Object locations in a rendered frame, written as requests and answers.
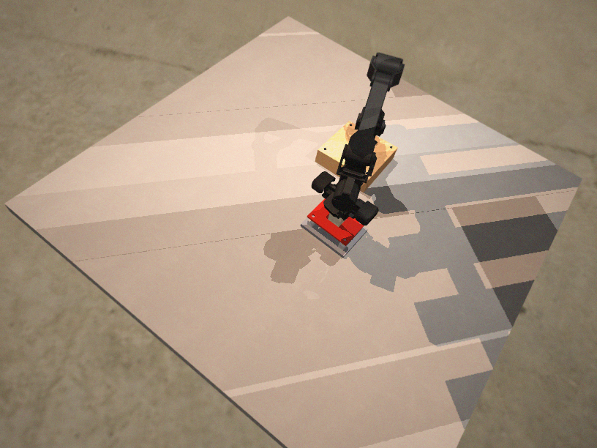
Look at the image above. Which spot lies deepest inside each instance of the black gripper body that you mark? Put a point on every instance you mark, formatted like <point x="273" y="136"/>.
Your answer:
<point x="364" y="211"/>

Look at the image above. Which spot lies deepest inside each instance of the red board with square handle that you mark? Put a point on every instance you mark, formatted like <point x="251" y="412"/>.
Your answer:
<point x="340" y="229"/>

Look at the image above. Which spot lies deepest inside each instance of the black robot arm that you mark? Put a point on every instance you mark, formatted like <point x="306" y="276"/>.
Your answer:
<point x="384" y="72"/>

